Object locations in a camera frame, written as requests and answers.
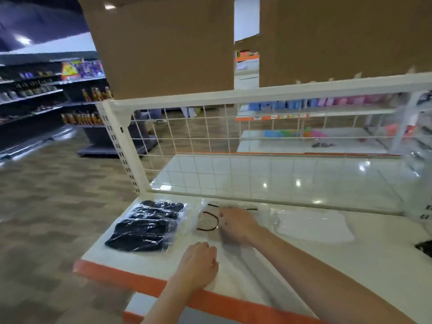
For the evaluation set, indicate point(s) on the person's right hand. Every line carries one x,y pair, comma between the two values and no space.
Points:
241,227

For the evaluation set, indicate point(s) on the person's left hand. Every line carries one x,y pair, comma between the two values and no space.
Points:
197,266

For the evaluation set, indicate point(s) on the person's left fingers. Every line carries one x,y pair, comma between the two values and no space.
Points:
206,250

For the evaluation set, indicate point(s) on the person's right fingers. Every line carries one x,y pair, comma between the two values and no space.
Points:
226,222

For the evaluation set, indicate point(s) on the clear plastic bag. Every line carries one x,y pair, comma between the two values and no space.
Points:
211,232

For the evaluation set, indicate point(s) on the person's left forearm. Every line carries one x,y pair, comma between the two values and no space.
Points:
168,305

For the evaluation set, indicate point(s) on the person's right forearm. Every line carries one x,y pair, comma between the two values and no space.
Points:
324,283

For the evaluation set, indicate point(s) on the black hair band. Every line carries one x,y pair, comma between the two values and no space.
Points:
211,215

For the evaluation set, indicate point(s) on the black garment in plastic pack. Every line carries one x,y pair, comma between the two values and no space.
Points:
146,227

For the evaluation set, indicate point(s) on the white flat plastic bag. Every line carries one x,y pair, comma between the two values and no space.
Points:
314,226

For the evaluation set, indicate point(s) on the row of coloured boxes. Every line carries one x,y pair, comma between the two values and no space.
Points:
293,133

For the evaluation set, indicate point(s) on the white store shelf unit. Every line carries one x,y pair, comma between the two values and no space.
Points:
337,145

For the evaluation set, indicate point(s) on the row of pastel packets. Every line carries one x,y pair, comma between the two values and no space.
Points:
324,101

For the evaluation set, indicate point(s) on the row of orange bottles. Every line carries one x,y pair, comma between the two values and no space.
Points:
82,118

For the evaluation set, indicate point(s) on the large brown cardboard box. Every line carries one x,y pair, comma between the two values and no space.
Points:
162,47
344,37

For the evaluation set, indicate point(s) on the black item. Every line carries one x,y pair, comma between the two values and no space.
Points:
425,249

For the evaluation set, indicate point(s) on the colourful packages on shelf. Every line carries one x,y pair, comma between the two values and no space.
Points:
81,69

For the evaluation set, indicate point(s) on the dark store shelf unit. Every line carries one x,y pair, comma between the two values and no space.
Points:
33,107

